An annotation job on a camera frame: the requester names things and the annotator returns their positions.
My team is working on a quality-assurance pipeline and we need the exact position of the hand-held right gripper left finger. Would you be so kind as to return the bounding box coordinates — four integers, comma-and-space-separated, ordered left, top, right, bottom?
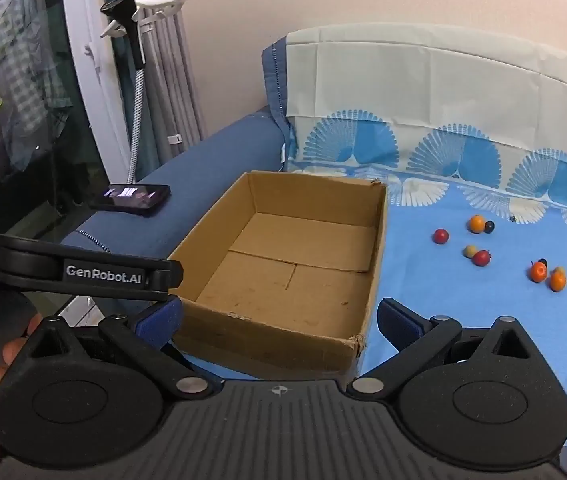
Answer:
26, 296, 222, 403

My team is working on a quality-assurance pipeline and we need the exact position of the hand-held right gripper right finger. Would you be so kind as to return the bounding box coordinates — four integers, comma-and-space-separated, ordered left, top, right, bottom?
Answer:
346, 297, 531, 402

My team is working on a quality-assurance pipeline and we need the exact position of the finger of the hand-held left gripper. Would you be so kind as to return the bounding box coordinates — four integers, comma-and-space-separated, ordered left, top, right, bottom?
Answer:
150, 258, 185, 302

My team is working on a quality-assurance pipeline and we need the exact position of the brown cardboard box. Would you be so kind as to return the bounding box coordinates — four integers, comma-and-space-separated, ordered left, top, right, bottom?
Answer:
168, 170, 389, 378

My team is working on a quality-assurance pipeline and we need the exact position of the black smartphone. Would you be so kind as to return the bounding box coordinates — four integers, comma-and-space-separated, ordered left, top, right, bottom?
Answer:
88, 183, 172, 217

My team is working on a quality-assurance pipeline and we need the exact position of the blue sofa cover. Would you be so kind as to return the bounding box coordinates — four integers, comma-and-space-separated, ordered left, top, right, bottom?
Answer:
61, 37, 297, 281

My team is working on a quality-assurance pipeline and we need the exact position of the glass door pane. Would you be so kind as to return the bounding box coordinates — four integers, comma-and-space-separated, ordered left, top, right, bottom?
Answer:
0, 0, 104, 241

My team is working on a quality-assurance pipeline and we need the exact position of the grey curtain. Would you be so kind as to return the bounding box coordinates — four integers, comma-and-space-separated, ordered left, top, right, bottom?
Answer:
98, 0, 208, 181

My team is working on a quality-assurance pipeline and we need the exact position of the fan print bed sheet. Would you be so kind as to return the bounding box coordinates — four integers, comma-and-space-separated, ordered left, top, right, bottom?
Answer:
283, 22, 567, 446

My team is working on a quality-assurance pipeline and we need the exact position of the gooseneck phone holder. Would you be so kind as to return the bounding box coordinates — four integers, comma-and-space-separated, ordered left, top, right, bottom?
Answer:
100, 0, 197, 186

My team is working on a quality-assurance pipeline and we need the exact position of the white door frame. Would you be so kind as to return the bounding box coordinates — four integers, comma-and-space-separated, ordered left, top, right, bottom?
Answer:
58, 0, 132, 183

